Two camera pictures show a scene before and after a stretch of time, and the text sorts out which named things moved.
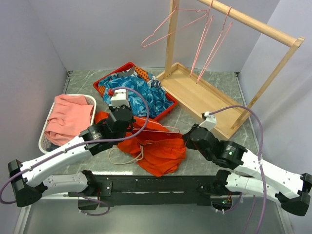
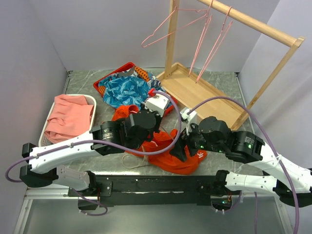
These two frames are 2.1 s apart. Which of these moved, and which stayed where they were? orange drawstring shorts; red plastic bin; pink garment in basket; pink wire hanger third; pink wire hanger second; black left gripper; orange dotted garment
Moved: orange drawstring shorts; black left gripper
Stayed: red plastic bin; pink wire hanger third; orange dotted garment; pink wire hanger second; pink garment in basket
